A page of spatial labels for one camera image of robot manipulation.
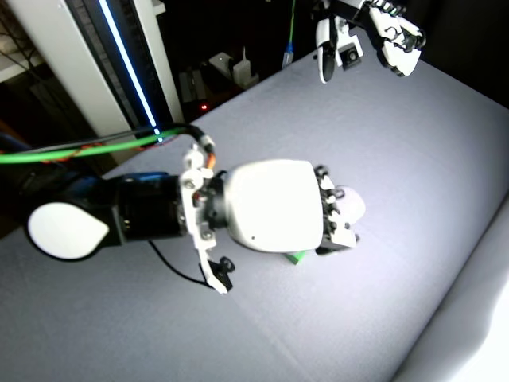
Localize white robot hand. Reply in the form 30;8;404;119
367;0;427;77
222;158;362;256

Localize green rectangular block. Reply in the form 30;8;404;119
284;249;307;267

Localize tall white power adapter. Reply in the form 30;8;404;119
232;46;260;89

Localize black power strip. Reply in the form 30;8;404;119
177;68;208;115

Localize small white power adapter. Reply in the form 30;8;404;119
208;52;235;79

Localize grey table cloth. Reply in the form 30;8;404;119
0;39;509;382

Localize white column with light strip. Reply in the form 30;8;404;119
6;0;186;138

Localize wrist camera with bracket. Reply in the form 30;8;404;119
196;238;236;295
315;16;364;84

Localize hanging green cable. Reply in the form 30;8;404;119
281;0;298;69

